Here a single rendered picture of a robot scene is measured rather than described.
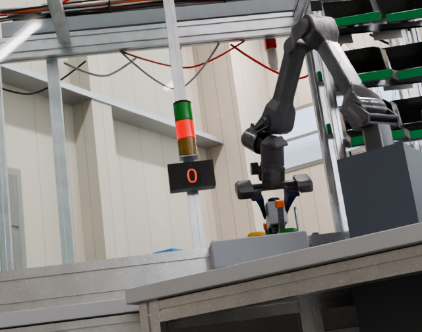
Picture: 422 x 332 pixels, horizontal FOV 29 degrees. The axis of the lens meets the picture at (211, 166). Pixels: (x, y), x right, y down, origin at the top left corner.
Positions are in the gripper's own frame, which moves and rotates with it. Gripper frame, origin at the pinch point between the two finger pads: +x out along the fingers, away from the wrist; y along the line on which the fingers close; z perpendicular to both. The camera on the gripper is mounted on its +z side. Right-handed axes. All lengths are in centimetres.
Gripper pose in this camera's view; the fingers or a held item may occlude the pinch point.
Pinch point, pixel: (274, 205)
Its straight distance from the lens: 206.9
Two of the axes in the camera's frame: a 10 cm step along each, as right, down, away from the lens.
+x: 0.6, 9.3, 3.7
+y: -9.9, 1.1, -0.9
